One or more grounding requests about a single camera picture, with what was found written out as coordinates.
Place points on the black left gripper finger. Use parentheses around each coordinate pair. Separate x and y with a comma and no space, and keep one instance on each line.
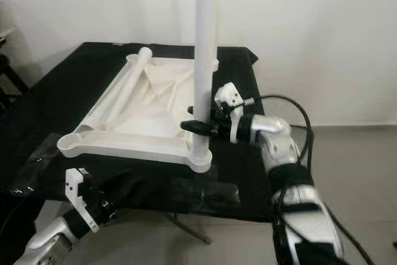
(115,184)
(130,193)

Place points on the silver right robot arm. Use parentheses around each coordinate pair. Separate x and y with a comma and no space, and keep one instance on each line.
(282,147)

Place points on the white plastic children table top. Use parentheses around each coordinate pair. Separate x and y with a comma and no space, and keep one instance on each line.
(149,122)

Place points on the clear tape patch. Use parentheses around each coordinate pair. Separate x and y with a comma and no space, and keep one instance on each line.
(208,193)
(34,166)

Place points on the grey metal table leg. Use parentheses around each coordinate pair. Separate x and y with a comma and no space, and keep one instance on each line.
(189,228)

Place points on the black tablecloth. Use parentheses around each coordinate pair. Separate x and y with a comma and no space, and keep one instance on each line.
(37,103)

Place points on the black round stool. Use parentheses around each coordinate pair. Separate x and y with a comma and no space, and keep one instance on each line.
(12,82)

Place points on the clear plastic storage box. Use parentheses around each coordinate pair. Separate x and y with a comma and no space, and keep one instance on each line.
(6,36)

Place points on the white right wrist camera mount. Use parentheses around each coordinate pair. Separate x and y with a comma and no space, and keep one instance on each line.
(229,94)

